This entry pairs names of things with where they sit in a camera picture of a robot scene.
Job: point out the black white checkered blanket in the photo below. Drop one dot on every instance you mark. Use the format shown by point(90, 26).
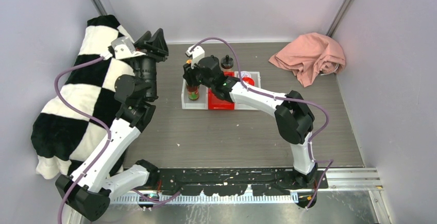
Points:
point(69, 127)

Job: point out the white plastic bin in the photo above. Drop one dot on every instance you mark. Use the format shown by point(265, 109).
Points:
point(239, 106)
point(200, 104)

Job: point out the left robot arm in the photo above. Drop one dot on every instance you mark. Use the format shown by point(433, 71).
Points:
point(87, 192)

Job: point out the left white plastic bin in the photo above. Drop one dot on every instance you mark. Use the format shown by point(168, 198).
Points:
point(200, 104)

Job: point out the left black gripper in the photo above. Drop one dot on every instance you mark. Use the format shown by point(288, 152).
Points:
point(153, 46)

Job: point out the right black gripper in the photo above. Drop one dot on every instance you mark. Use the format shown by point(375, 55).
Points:
point(189, 74)

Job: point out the red lid chili sauce jar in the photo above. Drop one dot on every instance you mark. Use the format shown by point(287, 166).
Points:
point(249, 81)

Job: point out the white lid brown sauce jar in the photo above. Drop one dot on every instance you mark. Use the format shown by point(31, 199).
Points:
point(244, 74)

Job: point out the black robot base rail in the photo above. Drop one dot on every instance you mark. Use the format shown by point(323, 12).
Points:
point(264, 181)

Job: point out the grey lid seasoning jar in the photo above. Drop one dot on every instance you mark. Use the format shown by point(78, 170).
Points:
point(227, 63)

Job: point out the red plastic bin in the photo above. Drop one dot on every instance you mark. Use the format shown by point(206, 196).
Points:
point(218, 103)

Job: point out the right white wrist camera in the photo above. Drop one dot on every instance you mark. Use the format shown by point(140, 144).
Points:
point(195, 54)

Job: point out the pink cloth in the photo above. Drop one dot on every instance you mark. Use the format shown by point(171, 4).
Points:
point(309, 56)

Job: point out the right white plastic bin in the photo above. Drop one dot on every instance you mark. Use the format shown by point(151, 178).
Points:
point(239, 106)

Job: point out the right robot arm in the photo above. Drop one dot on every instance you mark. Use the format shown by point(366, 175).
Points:
point(294, 119)

